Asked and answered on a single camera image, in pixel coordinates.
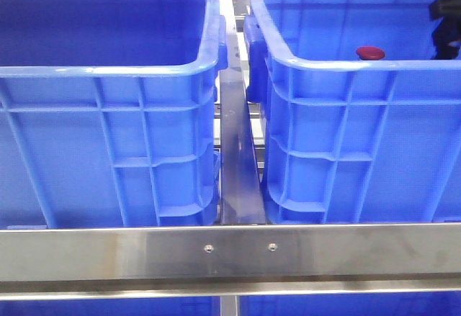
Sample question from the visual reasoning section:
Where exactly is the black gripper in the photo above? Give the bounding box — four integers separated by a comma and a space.
429, 0, 460, 60

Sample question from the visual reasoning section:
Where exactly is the red mushroom push button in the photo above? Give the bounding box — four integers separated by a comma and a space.
356, 45, 385, 60

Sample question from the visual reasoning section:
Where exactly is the blue crate with buttons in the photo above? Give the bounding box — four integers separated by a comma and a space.
1, 0, 227, 230

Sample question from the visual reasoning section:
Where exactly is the blue destination crate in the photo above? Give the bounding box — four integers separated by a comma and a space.
250, 0, 460, 224

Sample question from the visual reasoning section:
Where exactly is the steel rack centre divider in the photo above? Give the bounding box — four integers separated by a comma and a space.
218, 0, 267, 225

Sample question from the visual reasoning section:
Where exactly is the lower blue crate right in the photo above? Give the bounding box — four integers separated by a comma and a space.
240, 292, 460, 315

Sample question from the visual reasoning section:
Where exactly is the lower blue crate left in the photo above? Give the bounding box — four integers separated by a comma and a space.
1, 297, 220, 315

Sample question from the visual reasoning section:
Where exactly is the steel rack front rail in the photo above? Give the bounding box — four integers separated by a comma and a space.
1, 223, 460, 300

